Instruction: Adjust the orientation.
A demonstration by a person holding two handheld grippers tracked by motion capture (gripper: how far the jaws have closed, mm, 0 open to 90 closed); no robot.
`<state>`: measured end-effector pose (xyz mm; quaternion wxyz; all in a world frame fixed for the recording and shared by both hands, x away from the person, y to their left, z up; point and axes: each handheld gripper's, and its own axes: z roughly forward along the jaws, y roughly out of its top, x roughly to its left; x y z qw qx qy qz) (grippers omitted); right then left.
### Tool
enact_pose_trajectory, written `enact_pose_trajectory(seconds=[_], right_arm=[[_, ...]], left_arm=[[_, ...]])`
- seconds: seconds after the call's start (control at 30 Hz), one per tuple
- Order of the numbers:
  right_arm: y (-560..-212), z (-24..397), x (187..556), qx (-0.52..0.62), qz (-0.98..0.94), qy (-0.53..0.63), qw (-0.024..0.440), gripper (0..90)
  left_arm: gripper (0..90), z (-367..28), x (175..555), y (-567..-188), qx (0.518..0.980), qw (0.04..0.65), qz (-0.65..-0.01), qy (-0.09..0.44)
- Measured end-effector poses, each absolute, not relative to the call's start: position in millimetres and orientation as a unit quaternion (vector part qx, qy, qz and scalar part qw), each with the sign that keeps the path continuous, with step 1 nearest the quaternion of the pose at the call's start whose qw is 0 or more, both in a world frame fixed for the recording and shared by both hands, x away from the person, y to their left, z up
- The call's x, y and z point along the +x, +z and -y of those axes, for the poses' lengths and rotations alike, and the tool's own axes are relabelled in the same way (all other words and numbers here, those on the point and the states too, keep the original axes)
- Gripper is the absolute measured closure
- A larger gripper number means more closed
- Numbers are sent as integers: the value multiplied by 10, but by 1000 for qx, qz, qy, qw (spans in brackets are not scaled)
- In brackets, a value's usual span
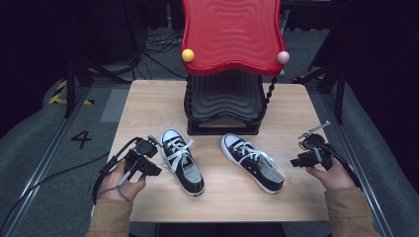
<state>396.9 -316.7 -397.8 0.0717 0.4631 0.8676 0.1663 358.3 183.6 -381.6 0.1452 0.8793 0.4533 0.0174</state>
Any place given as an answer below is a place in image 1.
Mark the black white canvas sneaker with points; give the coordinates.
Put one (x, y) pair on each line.
(263, 174)
(189, 166)

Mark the metal floor rail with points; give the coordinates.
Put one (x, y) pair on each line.
(359, 164)
(42, 168)

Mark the person's left hand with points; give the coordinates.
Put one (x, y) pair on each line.
(112, 187)

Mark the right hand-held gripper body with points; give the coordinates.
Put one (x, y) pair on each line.
(318, 148)

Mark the yellow black floor tape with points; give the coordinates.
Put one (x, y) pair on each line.
(57, 97)

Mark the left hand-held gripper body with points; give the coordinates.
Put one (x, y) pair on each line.
(140, 158)

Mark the red and black shoe rack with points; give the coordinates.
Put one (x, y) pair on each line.
(230, 33)

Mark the black metal stand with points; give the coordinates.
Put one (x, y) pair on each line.
(69, 85)
(339, 95)

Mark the person's right hand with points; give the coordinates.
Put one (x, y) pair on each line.
(337, 177)

